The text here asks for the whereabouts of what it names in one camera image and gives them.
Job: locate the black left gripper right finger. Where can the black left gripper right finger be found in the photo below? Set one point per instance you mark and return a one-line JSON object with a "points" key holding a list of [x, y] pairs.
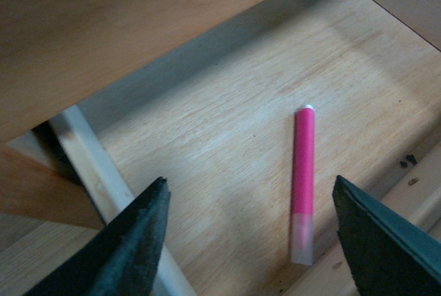
{"points": [[386, 254]]}

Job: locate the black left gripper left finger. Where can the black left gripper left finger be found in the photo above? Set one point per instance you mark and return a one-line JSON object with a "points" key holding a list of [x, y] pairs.
{"points": [[123, 258]]}

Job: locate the pink marker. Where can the pink marker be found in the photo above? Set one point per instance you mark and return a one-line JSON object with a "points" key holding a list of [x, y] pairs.
{"points": [[302, 187]]}

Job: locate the wooden desk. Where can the wooden desk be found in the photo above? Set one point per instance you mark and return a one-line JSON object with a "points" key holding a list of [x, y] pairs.
{"points": [[55, 53]]}

